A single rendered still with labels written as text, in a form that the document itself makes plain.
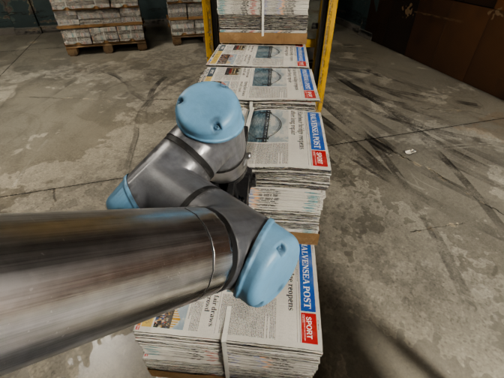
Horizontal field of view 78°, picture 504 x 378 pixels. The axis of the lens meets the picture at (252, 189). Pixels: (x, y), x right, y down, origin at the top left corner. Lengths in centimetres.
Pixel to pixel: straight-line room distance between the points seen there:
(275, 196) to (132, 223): 52
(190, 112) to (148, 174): 8
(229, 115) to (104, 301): 23
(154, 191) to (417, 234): 197
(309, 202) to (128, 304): 55
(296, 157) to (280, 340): 36
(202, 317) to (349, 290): 119
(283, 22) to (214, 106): 114
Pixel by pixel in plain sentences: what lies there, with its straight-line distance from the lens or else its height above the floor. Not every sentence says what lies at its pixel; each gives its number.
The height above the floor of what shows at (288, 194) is 99.
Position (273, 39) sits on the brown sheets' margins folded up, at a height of 108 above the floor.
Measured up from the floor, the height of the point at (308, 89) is 107.
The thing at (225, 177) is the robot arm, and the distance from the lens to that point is 45.
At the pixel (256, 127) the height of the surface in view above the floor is 106.
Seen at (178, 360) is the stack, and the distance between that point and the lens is 78.
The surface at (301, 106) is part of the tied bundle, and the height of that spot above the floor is 105.
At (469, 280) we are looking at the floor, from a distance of 209.
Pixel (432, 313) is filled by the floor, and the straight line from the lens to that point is 186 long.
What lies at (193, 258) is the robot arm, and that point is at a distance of 21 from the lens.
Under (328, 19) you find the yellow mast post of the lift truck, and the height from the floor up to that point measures 106.
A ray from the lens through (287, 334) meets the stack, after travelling 67.
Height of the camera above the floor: 143
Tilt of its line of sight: 39 degrees down
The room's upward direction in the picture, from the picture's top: straight up
